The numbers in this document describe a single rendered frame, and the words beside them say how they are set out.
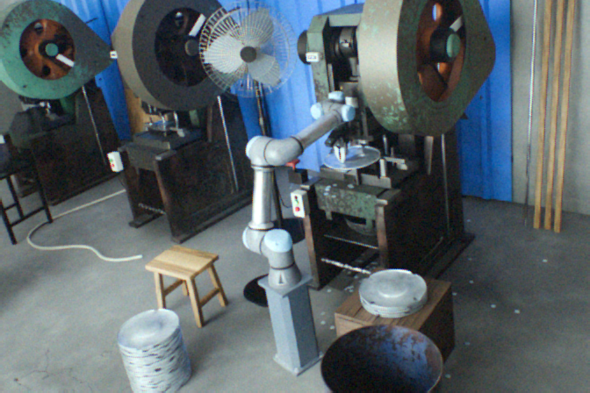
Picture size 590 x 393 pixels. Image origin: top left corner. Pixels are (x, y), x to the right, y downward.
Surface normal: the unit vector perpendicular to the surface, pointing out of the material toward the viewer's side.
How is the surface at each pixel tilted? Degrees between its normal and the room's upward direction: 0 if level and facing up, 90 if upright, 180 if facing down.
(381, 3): 52
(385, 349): 88
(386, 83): 101
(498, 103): 90
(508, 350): 0
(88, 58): 90
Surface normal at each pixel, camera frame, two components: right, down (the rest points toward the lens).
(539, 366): -0.14, -0.92
